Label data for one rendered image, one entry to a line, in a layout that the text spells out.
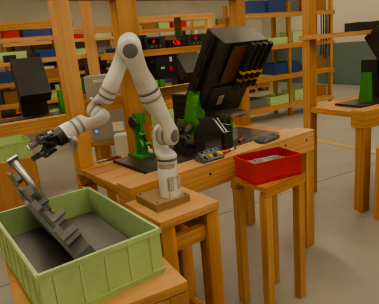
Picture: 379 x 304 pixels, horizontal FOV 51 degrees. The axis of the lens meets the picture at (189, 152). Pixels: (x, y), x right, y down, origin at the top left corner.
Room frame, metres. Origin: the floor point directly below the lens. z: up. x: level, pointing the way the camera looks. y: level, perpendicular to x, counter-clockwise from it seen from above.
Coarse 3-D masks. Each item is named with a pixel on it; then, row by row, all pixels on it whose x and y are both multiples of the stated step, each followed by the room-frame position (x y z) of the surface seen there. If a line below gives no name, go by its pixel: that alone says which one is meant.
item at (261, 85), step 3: (255, 84) 12.14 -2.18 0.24; (258, 84) 12.19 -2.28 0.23; (261, 84) 12.26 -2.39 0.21; (264, 84) 12.33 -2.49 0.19; (267, 84) 12.40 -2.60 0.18; (249, 87) 12.01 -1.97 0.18; (252, 87) 12.07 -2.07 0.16; (255, 87) 12.13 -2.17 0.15; (258, 87) 12.18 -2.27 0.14; (261, 87) 12.70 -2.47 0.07; (267, 87) 12.43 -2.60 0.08; (270, 87) 12.43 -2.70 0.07; (249, 90) 12.45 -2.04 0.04; (252, 90) 12.51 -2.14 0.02; (255, 90) 12.12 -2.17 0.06; (261, 90) 12.30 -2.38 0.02; (264, 90) 12.30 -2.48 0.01; (249, 93) 11.99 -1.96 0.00
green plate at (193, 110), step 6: (186, 96) 2.49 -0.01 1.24; (192, 96) 2.45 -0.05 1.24; (198, 96) 2.41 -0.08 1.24; (186, 102) 2.48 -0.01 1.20; (192, 102) 2.44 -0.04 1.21; (198, 102) 2.40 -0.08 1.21; (186, 108) 2.47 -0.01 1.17; (192, 108) 2.43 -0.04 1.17; (198, 108) 2.40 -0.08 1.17; (186, 114) 2.46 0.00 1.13; (192, 114) 2.42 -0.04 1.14; (198, 114) 2.41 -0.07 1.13; (204, 114) 2.44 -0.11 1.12; (186, 120) 2.45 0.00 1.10; (192, 120) 2.41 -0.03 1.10
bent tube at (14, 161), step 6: (12, 162) 1.44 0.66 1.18; (18, 162) 1.45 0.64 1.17; (18, 168) 1.43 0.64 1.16; (24, 168) 1.44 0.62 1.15; (24, 174) 1.41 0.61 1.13; (24, 180) 1.41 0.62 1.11; (30, 180) 1.41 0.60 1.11; (30, 186) 1.41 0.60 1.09; (36, 186) 1.42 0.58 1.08; (36, 192) 1.42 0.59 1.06; (36, 198) 1.44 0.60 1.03
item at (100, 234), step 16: (80, 224) 1.57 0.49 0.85; (96, 224) 1.55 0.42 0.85; (16, 240) 1.47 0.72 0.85; (32, 240) 1.46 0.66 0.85; (48, 240) 1.44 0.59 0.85; (96, 240) 1.41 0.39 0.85; (112, 240) 1.39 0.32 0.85; (32, 256) 1.32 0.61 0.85; (48, 256) 1.31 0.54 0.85; (64, 256) 1.30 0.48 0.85
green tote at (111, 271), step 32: (96, 192) 1.64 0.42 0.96; (0, 224) 1.38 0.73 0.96; (32, 224) 1.56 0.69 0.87; (128, 224) 1.41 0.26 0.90; (96, 256) 1.09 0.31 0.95; (128, 256) 1.16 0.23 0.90; (160, 256) 1.22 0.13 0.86; (32, 288) 1.07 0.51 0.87; (64, 288) 1.03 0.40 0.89; (96, 288) 1.09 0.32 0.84; (128, 288) 1.15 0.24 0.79
